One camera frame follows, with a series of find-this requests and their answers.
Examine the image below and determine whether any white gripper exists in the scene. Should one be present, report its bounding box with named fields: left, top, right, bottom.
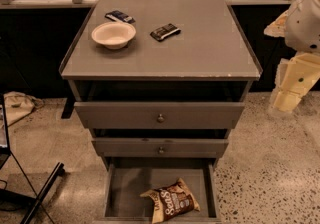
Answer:
left=264, top=11, right=320, bottom=112

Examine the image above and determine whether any brown chip bag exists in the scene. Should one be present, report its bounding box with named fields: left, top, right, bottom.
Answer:
left=141, top=178, right=200, bottom=224

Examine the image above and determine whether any white bowl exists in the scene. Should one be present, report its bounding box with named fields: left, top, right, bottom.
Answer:
left=91, top=22, right=136, bottom=50

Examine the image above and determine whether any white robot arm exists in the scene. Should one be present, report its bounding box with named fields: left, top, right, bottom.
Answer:
left=264, top=0, right=320, bottom=112

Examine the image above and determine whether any grey drawer cabinet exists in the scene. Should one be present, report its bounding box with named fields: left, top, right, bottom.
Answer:
left=58, top=0, right=263, bottom=224

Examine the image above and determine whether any beige cloth bag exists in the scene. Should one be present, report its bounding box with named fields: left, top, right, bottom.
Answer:
left=4, top=91, right=44, bottom=125

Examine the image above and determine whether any grey middle drawer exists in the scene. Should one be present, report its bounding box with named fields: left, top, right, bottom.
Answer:
left=92, top=138, right=228, bottom=158

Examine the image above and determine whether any round middle drawer knob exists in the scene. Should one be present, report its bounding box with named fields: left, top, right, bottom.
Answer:
left=158, top=147, right=165, bottom=155

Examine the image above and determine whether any black snack bar wrapper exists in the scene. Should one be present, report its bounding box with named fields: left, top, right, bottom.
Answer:
left=150, top=23, right=181, bottom=42

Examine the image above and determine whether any blue snack bar wrapper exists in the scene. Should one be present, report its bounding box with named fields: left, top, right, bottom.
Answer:
left=105, top=10, right=135, bottom=24

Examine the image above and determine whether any round top drawer knob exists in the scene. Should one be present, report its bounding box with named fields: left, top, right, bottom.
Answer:
left=157, top=114, right=165, bottom=123

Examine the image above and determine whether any grey top drawer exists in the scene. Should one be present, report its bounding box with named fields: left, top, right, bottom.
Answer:
left=74, top=102, right=244, bottom=129

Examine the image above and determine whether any grey drawer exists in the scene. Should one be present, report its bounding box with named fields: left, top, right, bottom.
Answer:
left=74, top=102, right=244, bottom=129
left=92, top=159, right=222, bottom=224
left=92, top=138, right=228, bottom=158

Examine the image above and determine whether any grey bottom drawer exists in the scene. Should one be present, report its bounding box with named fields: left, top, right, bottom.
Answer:
left=92, top=159, right=222, bottom=224

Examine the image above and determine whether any round drawer knob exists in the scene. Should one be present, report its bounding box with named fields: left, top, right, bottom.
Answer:
left=158, top=147, right=165, bottom=155
left=157, top=114, right=165, bottom=123

